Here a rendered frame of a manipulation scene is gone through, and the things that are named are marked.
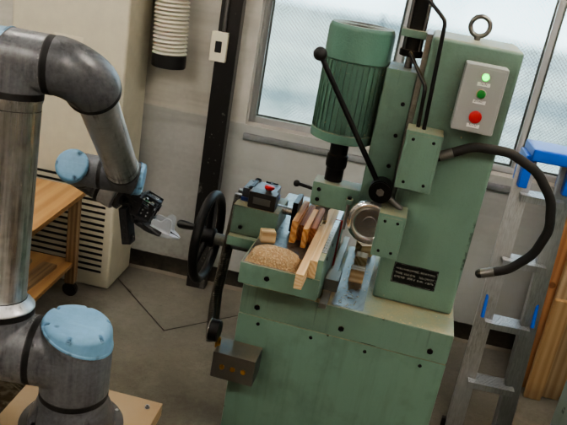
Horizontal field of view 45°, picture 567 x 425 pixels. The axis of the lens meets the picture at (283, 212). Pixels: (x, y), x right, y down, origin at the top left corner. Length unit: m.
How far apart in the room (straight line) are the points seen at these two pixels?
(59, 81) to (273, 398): 1.10
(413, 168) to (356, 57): 0.32
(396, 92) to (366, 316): 0.59
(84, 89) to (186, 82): 1.94
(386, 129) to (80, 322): 0.90
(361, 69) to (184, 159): 1.73
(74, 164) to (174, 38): 1.32
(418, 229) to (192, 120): 1.71
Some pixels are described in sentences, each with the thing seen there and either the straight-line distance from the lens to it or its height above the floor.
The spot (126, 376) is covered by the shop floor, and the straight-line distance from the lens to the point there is 2.86.
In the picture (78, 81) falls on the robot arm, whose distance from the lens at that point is 1.39.
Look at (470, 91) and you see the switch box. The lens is 1.72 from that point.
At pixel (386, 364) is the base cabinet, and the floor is 0.67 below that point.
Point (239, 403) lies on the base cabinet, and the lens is 2.09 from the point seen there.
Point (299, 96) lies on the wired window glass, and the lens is 3.28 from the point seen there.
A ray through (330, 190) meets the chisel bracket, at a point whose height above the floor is 1.05.
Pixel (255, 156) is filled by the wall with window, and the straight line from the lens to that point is 3.30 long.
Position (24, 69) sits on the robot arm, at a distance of 1.40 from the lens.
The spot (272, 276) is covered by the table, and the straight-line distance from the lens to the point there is 1.77.
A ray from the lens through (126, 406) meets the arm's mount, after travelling 1.76.
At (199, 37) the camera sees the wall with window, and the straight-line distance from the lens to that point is 3.27.
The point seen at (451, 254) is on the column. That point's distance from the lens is 1.90.
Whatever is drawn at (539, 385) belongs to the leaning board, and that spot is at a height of 0.07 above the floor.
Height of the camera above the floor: 1.66
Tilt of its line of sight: 21 degrees down
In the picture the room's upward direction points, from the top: 10 degrees clockwise
